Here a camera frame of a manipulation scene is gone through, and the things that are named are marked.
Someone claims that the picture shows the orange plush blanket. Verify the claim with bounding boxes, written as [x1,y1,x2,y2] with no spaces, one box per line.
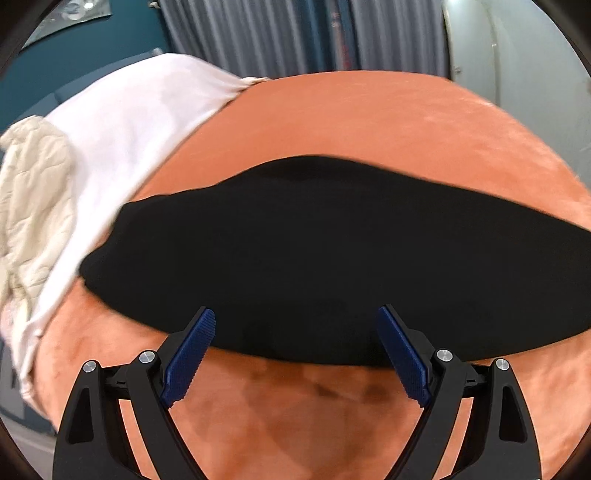
[34,69,591,480]

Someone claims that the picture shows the cream quilted cloth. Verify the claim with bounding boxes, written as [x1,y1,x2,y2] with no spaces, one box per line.
[0,116,77,319]

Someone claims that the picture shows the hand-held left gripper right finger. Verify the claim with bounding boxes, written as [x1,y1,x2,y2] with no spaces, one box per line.
[377,305,542,480]

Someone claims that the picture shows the glass wall picture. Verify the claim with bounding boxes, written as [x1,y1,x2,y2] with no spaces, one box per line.
[23,0,112,51]

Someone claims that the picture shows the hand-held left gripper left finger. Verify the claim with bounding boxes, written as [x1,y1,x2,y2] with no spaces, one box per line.
[53,307,218,480]

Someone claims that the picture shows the white door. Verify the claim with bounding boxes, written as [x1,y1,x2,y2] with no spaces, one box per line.
[443,0,591,185]

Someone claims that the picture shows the grey curtain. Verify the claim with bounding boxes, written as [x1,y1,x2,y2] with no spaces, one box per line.
[159,0,451,79]

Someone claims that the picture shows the black pants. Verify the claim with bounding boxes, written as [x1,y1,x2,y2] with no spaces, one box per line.
[79,156,591,369]

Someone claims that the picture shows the white bed sheet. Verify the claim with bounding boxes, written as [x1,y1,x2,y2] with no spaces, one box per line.
[0,53,252,402]

